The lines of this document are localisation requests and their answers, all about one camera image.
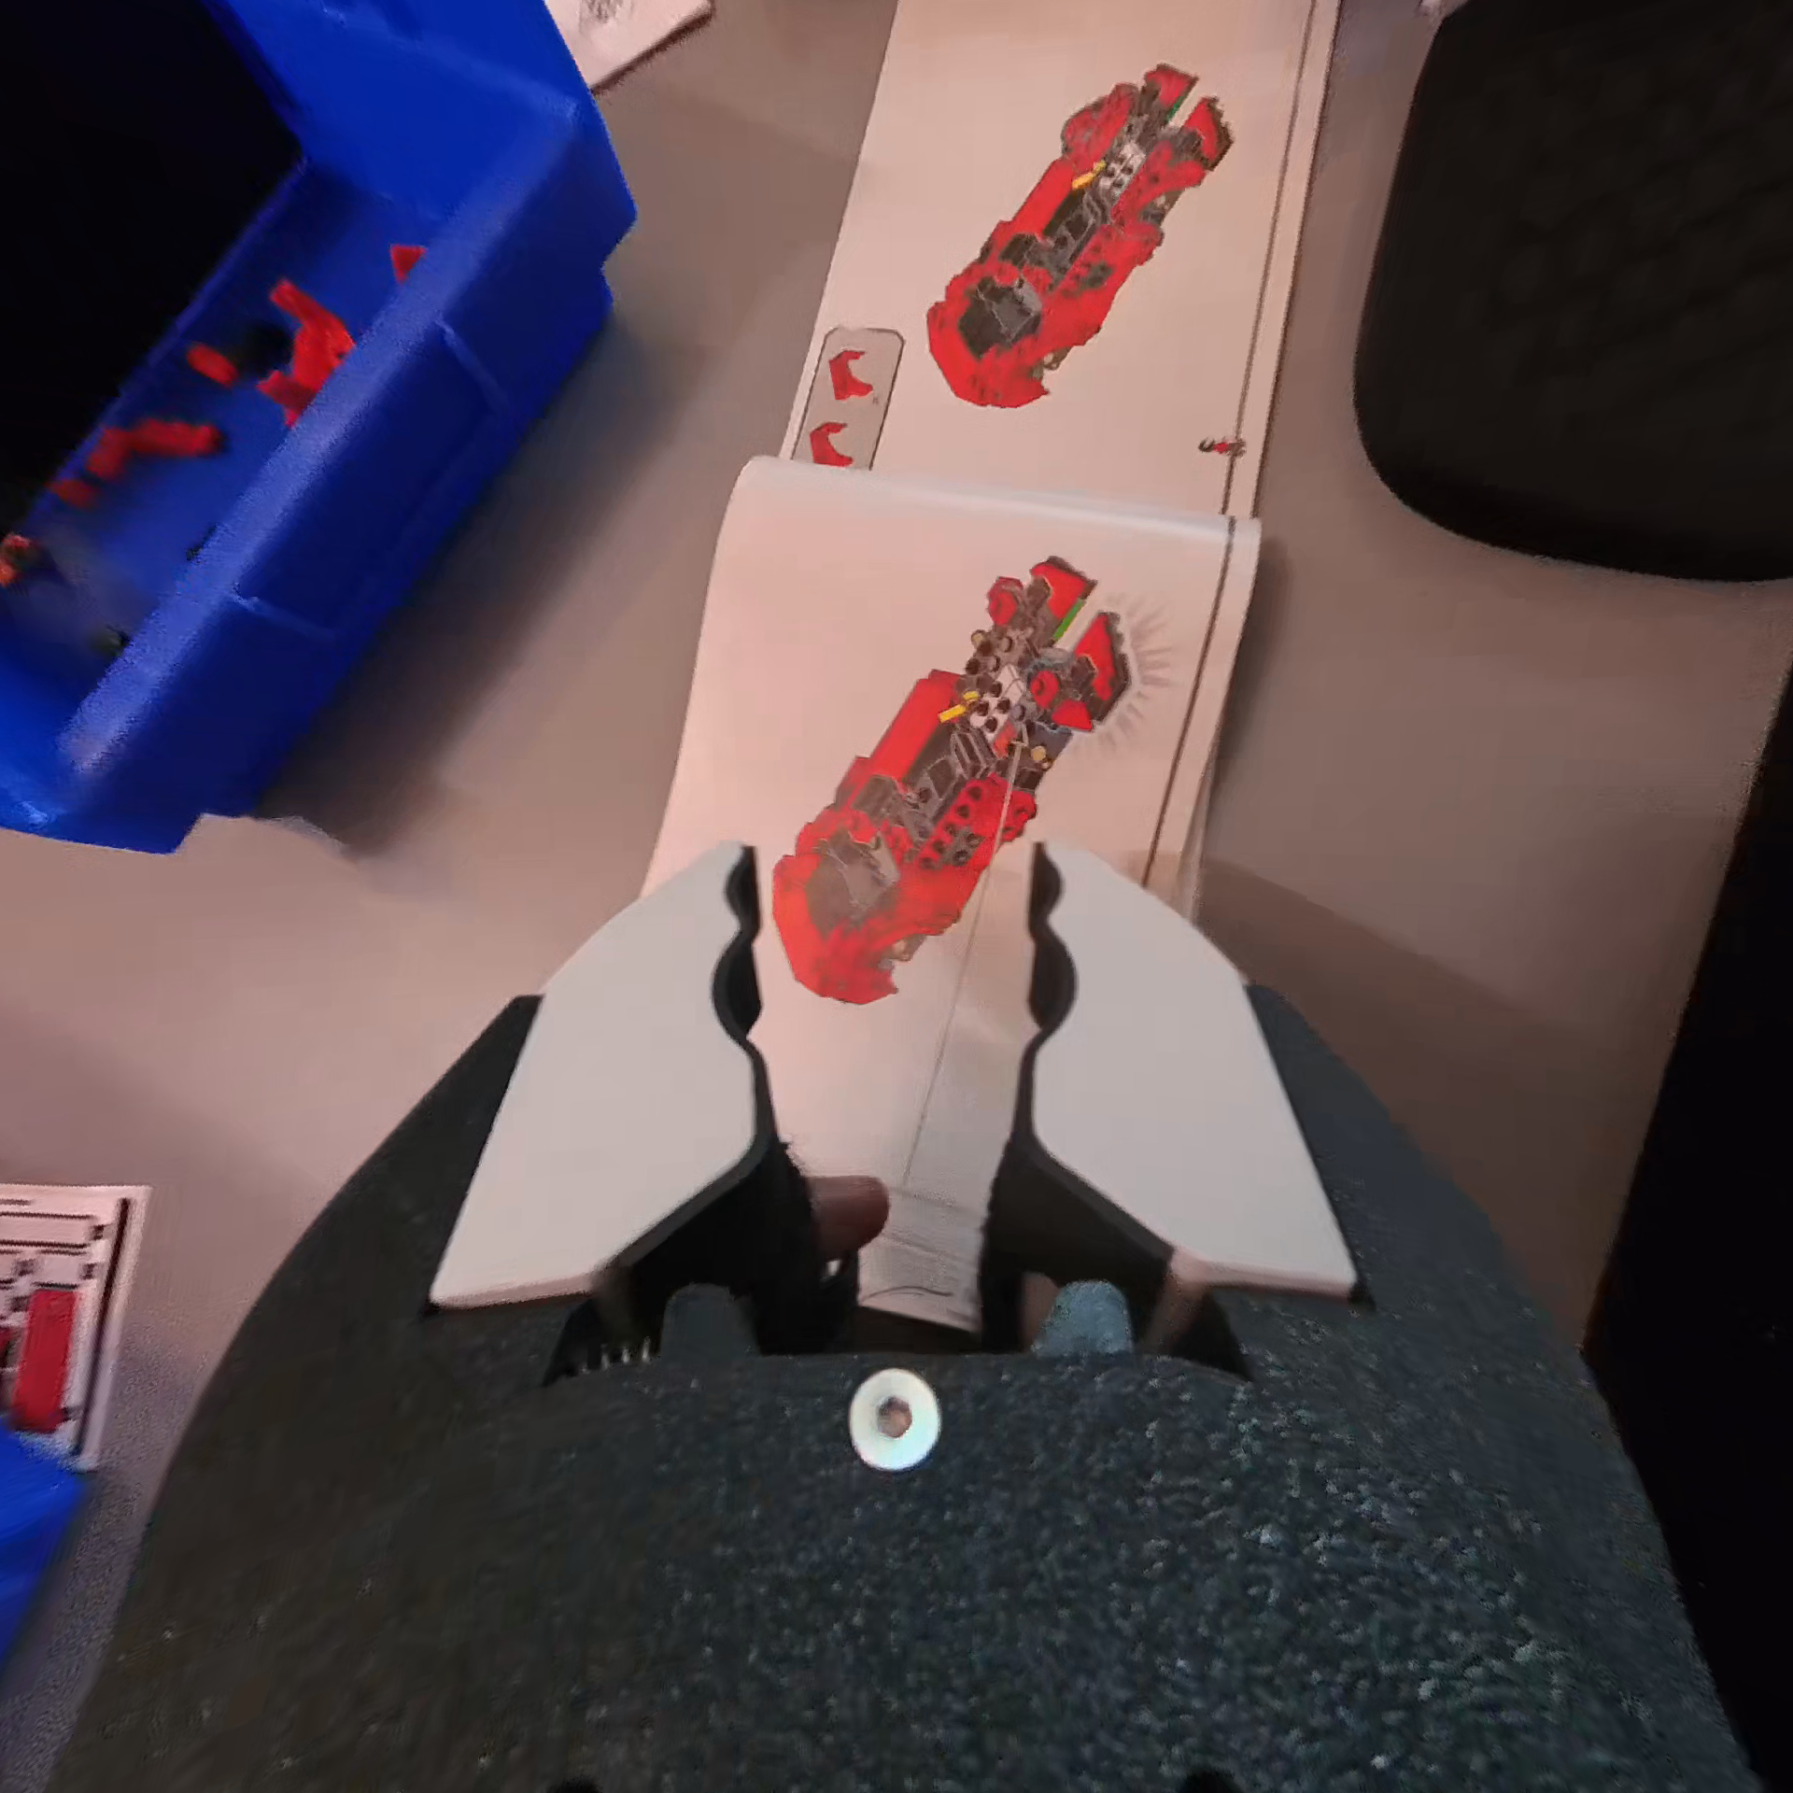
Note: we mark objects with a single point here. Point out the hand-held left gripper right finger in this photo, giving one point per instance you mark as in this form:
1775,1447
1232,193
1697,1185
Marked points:
1177,1106

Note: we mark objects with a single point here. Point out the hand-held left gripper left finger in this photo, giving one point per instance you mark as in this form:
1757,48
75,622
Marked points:
617,1106

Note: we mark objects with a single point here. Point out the brick model instruction booklet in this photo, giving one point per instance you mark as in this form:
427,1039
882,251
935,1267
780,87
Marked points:
869,617

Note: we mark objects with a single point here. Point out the person's left hand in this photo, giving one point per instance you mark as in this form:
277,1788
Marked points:
848,1214

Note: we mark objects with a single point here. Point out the printed sticker sheet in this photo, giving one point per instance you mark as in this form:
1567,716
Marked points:
62,1317

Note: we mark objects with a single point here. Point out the blue plastic bin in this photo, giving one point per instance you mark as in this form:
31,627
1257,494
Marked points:
29,1542
461,364

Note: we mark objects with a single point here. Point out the black bumpy seat cushion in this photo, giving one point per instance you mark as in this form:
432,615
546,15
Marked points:
1583,281

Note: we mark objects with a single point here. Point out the white crumpled paper sheet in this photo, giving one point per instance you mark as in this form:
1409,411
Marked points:
630,30

